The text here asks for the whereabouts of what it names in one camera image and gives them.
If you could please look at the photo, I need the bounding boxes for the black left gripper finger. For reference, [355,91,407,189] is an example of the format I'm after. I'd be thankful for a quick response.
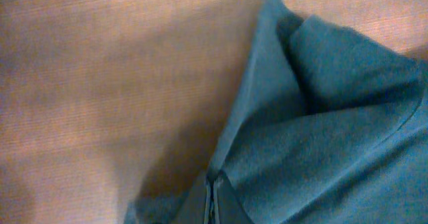
[173,173,213,224]
[212,172,255,224]

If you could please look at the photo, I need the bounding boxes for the dark green Nike t-shirt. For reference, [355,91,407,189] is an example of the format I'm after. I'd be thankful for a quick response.
[124,0,427,223]

